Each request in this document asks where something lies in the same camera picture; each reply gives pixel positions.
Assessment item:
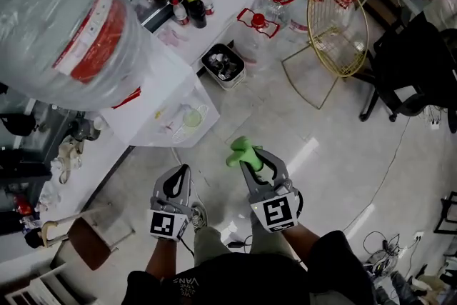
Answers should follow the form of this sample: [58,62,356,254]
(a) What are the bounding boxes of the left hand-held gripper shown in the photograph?
[146,164,196,243]

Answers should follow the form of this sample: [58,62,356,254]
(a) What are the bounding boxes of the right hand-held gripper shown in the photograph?
[238,148,303,234]

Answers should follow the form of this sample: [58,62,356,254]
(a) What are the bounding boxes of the green cloth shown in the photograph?
[225,135,265,171]

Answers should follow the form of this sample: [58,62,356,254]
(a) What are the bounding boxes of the white water dispenser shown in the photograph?
[99,28,221,148]

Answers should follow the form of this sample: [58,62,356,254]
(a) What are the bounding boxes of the person's left forearm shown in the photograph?
[144,236,179,278]

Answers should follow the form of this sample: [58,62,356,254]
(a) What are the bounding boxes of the person's right forearm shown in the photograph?
[281,223,321,264]

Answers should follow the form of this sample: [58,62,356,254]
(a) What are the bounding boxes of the large clear water jug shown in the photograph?
[0,0,155,112]

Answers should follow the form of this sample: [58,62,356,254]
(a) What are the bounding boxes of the white drip tray grille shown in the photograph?
[171,104,209,145]

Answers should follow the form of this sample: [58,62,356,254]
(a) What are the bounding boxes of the person's left leg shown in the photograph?
[192,224,229,267]

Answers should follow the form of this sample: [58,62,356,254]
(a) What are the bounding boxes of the green plastic cup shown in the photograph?
[182,108,202,128]

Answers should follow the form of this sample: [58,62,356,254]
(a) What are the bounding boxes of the brown wooden chair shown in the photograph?
[40,202,137,272]

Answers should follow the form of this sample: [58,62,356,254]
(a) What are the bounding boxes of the white trash bin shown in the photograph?
[200,43,247,91]

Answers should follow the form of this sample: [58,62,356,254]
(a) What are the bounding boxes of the dark grey large bottle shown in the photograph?
[72,116,104,142]

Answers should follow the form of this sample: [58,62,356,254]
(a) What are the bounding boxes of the beige bag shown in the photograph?
[51,138,86,186]

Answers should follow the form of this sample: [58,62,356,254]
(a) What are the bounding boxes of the person's black shirt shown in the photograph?
[126,229,376,305]

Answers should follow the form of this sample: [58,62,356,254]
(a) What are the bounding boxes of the red bag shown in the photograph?
[13,194,36,217]

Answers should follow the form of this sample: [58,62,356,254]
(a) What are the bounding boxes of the bottles with red labels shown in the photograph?
[236,6,281,65]

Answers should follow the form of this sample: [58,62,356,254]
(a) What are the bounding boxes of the black tall bottle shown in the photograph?
[186,0,209,29]

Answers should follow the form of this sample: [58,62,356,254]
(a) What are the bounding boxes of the black office chair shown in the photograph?
[358,9,457,135]

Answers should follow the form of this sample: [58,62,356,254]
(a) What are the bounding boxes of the white power cable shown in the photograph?
[170,145,189,171]

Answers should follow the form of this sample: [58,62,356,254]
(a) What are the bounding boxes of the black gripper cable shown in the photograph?
[294,189,304,219]

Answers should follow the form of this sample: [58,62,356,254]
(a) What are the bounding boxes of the gold wire chair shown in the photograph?
[281,0,371,110]

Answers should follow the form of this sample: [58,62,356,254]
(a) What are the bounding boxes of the tangle of cables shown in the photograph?
[362,230,429,281]

